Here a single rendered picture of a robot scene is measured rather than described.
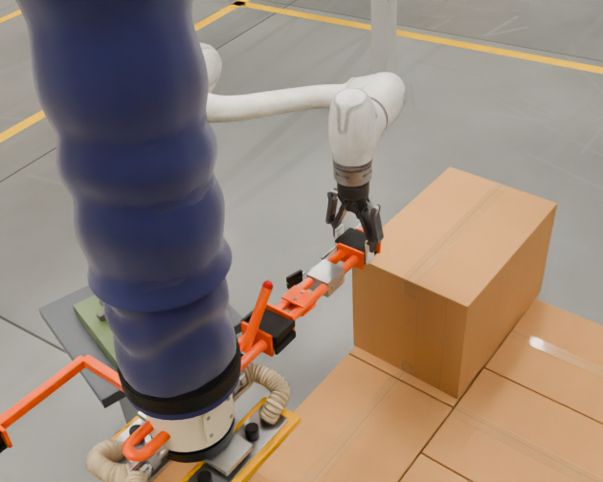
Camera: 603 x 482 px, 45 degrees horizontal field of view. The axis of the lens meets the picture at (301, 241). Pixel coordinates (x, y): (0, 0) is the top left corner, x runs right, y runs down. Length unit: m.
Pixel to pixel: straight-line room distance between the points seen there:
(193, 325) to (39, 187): 3.51
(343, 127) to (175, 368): 0.63
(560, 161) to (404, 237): 2.36
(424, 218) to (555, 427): 0.75
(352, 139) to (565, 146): 3.22
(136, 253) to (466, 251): 1.37
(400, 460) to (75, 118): 1.53
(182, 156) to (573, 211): 3.30
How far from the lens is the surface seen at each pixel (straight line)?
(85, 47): 0.94
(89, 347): 2.36
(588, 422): 2.39
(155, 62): 0.94
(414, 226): 2.34
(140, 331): 1.20
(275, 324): 1.57
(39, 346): 3.56
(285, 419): 1.55
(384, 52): 4.87
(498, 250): 2.27
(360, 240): 1.78
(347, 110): 1.53
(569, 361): 2.54
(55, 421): 3.23
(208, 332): 1.23
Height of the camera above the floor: 2.36
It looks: 38 degrees down
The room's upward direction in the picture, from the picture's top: 4 degrees counter-clockwise
